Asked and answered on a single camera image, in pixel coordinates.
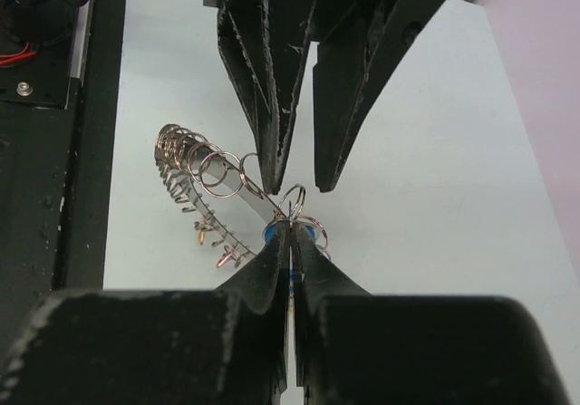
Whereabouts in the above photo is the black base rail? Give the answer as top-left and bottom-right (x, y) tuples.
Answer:
(1, 0), (126, 343)

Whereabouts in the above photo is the blue tag key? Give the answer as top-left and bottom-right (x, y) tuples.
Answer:
(262, 216), (320, 320)

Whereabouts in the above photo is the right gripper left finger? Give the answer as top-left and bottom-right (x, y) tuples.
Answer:
(215, 220), (290, 404)

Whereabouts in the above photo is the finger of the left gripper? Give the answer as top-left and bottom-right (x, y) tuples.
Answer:
(203, 0), (317, 194)
(313, 0), (446, 192)

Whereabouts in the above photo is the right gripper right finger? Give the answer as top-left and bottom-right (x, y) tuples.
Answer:
(291, 224), (370, 404)

